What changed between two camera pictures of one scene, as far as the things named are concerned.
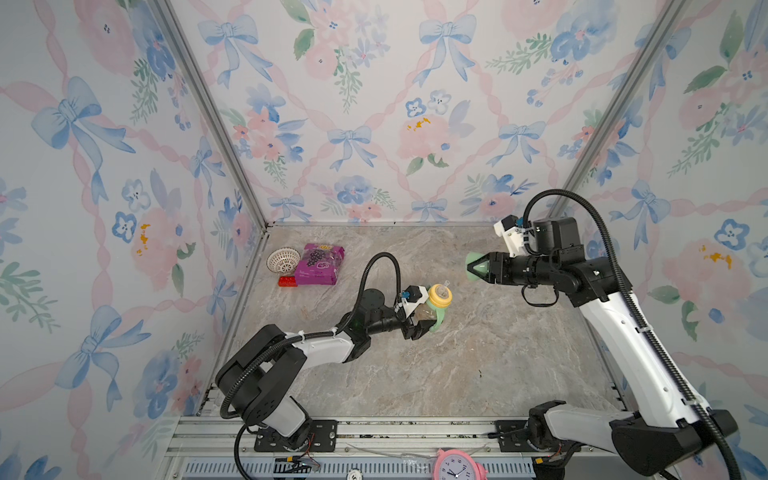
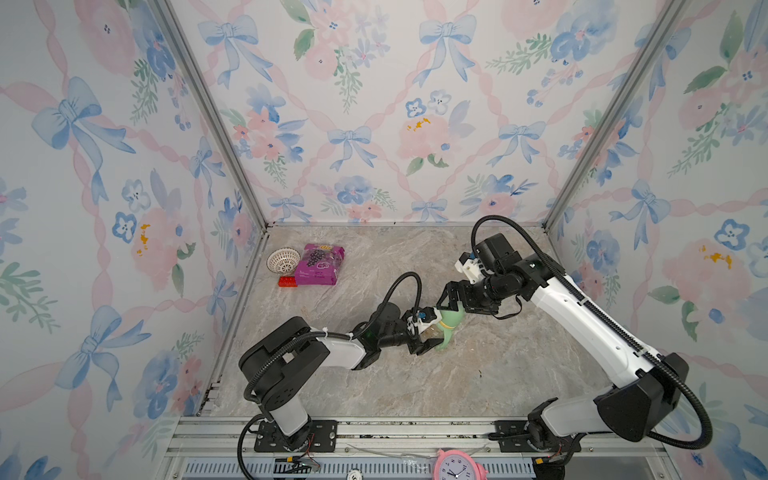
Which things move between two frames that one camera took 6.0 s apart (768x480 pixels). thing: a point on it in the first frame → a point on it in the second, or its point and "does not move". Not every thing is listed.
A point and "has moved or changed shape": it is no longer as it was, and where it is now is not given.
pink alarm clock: [454, 464] does not move
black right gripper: [497, 273] → [462, 287]
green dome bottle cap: [483, 267] has moved or changed shape
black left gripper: [417, 331] → [429, 344]
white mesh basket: [283, 260] does not move
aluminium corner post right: [623, 95] does not move
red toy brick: [287, 281] does not move
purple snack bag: [319, 264] does not move
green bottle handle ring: [440, 316] → [447, 336]
